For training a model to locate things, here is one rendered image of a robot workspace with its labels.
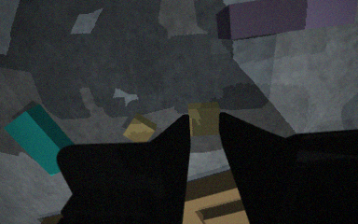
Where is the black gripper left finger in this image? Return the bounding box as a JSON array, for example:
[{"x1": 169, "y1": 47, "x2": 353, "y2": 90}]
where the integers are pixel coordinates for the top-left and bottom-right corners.
[{"x1": 56, "y1": 114, "x2": 191, "y2": 224}]

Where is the olive yellow block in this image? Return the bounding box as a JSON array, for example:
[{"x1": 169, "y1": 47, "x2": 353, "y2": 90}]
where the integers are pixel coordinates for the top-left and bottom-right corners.
[
  {"x1": 188, "y1": 102, "x2": 220, "y2": 136},
  {"x1": 123, "y1": 113, "x2": 157, "y2": 143}
]

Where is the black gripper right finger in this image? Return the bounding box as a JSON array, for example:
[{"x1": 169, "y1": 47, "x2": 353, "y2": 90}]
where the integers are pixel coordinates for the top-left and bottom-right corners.
[{"x1": 219, "y1": 112, "x2": 358, "y2": 224}]

